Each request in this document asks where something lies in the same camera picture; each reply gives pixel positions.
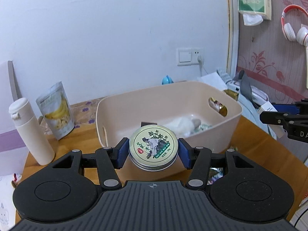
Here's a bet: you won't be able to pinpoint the grey strap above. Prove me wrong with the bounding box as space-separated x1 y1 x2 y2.
236 70 254 102

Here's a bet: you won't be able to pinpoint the round illustrated metal tin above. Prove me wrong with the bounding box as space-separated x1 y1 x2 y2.
128 125 179 171

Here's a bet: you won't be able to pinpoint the white door frame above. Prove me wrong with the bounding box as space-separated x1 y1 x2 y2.
226 0 240 80

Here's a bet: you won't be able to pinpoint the green checked cloth scrunchie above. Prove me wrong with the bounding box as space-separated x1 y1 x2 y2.
192 123 213 132

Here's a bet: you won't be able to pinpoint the white paper sheet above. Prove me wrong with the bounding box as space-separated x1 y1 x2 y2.
197 72 228 92

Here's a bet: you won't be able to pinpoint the pink white large board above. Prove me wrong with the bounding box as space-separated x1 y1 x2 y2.
0 61 31 175

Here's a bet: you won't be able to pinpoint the white wall switch socket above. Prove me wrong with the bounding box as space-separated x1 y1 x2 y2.
177 48 204 66

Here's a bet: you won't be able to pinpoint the purple patterned snack packet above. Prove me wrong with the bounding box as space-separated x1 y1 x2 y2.
208 167 226 185

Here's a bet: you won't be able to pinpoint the white box with blue print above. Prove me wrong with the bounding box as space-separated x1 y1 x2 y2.
257 102 286 139

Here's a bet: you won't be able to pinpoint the white charger plug with cable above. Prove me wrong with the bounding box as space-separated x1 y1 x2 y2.
197 55 209 75

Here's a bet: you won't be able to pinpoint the cream thermos bottle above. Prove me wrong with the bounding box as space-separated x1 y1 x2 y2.
9 98 55 166

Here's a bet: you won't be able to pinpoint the fluffy white grey plush toy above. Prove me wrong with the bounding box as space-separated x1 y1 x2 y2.
166 117 202 136

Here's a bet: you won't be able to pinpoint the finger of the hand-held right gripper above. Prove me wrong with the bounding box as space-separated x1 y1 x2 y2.
259 111 308 126
271 98 308 114

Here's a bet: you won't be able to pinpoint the white handheld appliance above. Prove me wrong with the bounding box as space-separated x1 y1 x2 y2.
227 81 269 104

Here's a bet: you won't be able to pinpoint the red white headphones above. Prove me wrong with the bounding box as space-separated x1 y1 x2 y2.
281 4 308 47

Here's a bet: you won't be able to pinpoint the gold green packet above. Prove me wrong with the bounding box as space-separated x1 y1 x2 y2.
209 89 239 117

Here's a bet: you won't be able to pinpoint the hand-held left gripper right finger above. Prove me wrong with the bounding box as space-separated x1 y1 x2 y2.
177 137 252 190

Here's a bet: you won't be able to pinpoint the silver banana chips pouch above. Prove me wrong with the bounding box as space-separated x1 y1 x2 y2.
36 82 75 140

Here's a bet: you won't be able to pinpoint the beige plastic storage bin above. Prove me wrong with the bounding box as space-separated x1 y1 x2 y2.
96 80 243 177

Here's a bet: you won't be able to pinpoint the white printed bedsheet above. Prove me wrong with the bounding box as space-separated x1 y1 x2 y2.
0 171 23 231

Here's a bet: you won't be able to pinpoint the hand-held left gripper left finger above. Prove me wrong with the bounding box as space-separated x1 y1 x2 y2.
52 137 130 190

